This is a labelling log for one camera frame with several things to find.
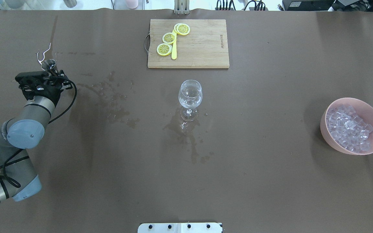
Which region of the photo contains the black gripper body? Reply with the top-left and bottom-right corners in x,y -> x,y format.
31,78 -> 62,107

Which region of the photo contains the steel double jigger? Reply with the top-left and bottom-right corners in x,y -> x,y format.
41,59 -> 59,76

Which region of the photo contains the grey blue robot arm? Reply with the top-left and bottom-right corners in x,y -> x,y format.
0,68 -> 76,203

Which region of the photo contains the clear wine glass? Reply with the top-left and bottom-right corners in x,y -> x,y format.
178,80 -> 203,122

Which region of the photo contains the clear ice cubes pile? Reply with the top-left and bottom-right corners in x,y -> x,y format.
325,105 -> 373,152

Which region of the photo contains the lemon slice far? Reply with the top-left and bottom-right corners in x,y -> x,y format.
156,43 -> 172,56

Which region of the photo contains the lemon slice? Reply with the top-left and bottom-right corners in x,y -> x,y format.
162,32 -> 177,45
174,23 -> 190,36
156,43 -> 172,56

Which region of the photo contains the yellow plastic knife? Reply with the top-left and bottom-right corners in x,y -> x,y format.
171,29 -> 178,60

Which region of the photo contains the lemon slice middle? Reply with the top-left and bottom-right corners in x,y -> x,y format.
162,32 -> 177,45

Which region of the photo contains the lemon slice near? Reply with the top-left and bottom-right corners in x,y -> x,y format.
174,23 -> 190,36

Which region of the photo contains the bamboo cutting board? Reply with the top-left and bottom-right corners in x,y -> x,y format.
147,19 -> 230,68

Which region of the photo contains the pink bowl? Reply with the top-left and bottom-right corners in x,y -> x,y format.
320,97 -> 373,155

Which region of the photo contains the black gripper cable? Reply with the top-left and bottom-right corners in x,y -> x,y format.
47,81 -> 77,125

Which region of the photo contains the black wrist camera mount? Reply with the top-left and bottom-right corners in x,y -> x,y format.
15,71 -> 49,100

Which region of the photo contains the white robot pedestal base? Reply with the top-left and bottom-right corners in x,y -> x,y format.
137,222 -> 223,233

